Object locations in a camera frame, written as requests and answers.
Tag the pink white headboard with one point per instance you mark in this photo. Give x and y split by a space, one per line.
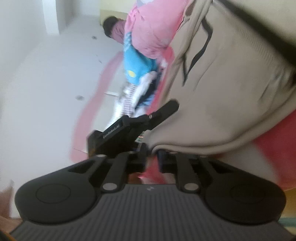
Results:
84 123

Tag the blue pillow with stripes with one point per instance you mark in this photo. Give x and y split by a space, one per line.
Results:
135 63

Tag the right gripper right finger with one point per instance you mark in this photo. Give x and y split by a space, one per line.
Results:
178 164

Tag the beige zip hoodie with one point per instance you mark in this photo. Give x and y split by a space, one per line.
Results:
213 25

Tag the pink grey floral duvet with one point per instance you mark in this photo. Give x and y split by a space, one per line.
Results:
153 25

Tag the pile of mixed clothes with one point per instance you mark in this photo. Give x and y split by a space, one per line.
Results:
134 100

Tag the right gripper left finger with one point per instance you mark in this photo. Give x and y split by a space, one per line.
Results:
121 166

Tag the woman in purple jacket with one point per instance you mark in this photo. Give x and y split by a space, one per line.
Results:
114 28

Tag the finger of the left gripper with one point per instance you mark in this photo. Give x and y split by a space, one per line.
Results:
163 113

